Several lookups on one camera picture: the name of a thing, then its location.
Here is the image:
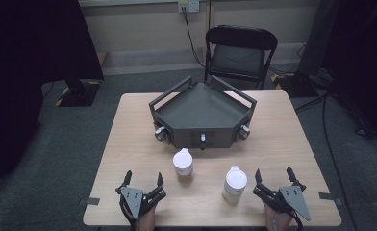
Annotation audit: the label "black floor cable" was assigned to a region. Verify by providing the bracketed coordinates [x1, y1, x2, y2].
[294, 91, 377, 231]

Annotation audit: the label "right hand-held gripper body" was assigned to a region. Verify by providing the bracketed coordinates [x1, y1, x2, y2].
[252, 184, 312, 222]

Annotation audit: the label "white-lidded jar pale contents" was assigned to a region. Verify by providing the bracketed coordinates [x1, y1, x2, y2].
[221, 165, 249, 206]

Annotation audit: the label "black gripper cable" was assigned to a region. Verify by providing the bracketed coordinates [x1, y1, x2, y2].
[290, 211, 305, 231]
[118, 195, 138, 231]

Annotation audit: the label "black folding chair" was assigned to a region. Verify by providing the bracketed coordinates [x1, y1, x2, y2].
[204, 24, 279, 91]

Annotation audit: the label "black socket cable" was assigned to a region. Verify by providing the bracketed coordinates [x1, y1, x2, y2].
[181, 7, 207, 68]

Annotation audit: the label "dark curtain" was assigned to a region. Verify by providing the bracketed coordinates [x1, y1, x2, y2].
[0, 0, 105, 195]
[322, 0, 377, 150]

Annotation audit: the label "person's right hand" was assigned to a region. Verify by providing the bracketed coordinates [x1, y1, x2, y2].
[263, 201, 295, 231]

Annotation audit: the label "white wall socket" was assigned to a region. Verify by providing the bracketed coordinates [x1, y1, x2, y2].
[177, 0, 201, 14]

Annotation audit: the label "white-lidded jar brown contents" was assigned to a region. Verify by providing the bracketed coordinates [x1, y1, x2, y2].
[172, 147, 194, 177]

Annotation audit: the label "dark grey corner tray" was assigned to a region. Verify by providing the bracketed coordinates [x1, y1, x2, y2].
[148, 75, 258, 151]

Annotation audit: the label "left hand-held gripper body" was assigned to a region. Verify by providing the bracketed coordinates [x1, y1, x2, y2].
[114, 184, 167, 223]

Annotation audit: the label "grey tape piece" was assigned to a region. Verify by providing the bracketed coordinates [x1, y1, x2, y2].
[80, 196, 101, 207]
[317, 192, 345, 207]

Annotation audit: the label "person's left hand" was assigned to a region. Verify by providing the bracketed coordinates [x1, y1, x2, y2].
[135, 205, 158, 231]

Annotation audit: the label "black stand base striped tape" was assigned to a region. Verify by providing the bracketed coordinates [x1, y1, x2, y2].
[54, 78, 103, 108]
[270, 71, 319, 98]

